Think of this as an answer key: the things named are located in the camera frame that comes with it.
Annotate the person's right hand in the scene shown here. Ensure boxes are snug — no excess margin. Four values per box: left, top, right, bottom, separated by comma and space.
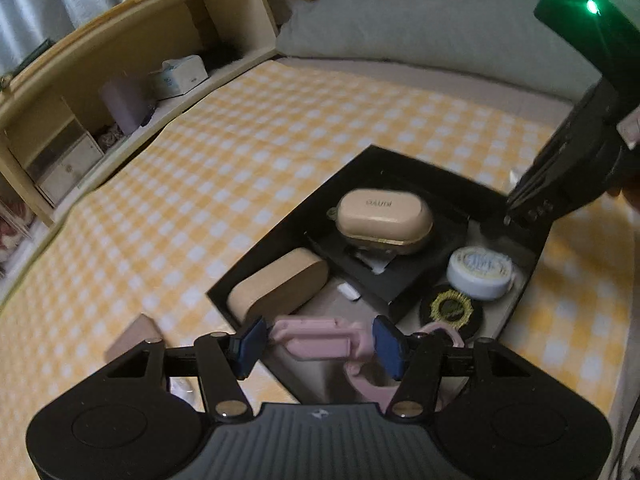
620, 110, 640, 149

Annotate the large black box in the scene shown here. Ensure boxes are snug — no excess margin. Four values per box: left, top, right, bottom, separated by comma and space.
206, 144, 557, 406

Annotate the pink printed acrylic stand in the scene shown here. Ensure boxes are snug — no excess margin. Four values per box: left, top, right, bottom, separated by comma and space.
0, 180, 39, 281

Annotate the tan oval case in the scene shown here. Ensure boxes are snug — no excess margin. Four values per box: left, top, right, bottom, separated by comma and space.
226, 246, 331, 326

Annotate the pink eyelash curler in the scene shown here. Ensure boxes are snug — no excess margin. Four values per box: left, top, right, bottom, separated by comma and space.
270, 316, 476, 408

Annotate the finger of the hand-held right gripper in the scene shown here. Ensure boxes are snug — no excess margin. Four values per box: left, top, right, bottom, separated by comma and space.
504, 79, 620, 227

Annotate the wooden headboard shelf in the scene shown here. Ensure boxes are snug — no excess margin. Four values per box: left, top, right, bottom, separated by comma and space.
0, 0, 351, 281

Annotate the grey pillow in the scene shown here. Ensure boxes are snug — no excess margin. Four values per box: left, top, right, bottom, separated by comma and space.
276, 0, 608, 103

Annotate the white round tin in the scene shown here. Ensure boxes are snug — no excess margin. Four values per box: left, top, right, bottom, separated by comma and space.
446, 246, 516, 302

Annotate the brown square compact box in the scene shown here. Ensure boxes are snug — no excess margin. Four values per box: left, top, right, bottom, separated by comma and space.
104, 313, 163, 361

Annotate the black fuzzy object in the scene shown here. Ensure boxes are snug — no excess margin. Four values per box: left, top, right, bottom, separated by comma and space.
202, 42, 241, 71

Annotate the purple container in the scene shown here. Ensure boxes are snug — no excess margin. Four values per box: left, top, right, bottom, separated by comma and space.
99, 74, 153, 136

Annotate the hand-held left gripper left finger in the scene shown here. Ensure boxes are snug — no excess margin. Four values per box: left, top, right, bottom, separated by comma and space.
107, 316, 271, 421

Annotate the floral patterned pouch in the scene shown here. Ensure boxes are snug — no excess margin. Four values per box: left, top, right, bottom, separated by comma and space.
95, 124, 125, 153

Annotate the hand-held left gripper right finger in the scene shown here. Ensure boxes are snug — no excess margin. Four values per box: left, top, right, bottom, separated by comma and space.
372, 316, 533, 421

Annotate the beige earbud case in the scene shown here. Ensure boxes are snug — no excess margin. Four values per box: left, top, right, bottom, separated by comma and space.
327, 188, 435, 256

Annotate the yellow checked blanket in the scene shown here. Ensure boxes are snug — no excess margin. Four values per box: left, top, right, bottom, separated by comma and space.
0, 57, 640, 411

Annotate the white tissue box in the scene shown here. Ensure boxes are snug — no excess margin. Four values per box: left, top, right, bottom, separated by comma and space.
150, 55, 210, 101

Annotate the white drawer organizer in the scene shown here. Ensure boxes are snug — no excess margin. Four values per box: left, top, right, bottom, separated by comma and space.
25, 120, 106, 208

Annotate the small black box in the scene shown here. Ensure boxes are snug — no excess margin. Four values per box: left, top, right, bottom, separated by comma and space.
304, 220, 471, 318

